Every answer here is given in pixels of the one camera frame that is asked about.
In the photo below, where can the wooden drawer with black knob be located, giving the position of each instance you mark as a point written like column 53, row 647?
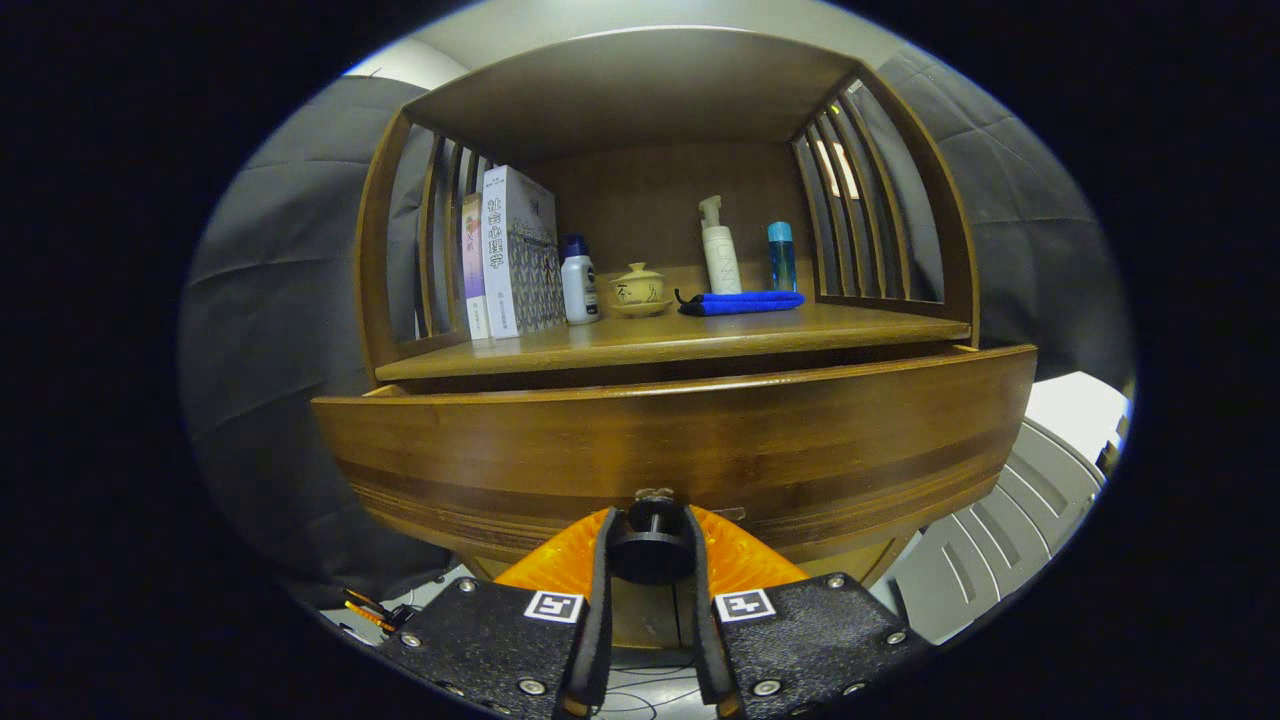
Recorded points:
column 700, row 440

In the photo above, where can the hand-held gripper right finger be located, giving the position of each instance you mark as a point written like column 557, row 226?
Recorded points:
column 810, row 640

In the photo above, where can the wooden cabinet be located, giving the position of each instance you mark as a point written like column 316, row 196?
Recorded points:
column 650, row 200

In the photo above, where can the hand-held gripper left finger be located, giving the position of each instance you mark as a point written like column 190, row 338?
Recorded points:
column 480, row 640

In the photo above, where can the thick white book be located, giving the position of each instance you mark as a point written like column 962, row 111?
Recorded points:
column 520, row 260

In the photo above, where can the white pump bottle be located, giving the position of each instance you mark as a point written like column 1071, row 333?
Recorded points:
column 722, row 260

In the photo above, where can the wooden countertop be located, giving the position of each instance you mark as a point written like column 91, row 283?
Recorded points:
column 700, row 335

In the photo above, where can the white bottle with blue cap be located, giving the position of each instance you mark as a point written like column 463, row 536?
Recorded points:
column 580, row 290

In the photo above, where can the clear blue bottle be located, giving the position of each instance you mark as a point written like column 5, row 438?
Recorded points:
column 782, row 260

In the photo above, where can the thin purple book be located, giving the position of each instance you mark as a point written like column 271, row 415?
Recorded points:
column 474, row 270

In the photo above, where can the folded blue cloth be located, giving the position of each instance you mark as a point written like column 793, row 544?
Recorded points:
column 745, row 303

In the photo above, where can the white drawer unit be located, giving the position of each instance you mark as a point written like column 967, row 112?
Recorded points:
column 1000, row 540

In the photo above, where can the yellow lidded ceramic teacup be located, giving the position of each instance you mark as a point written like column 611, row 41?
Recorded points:
column 640, row 290

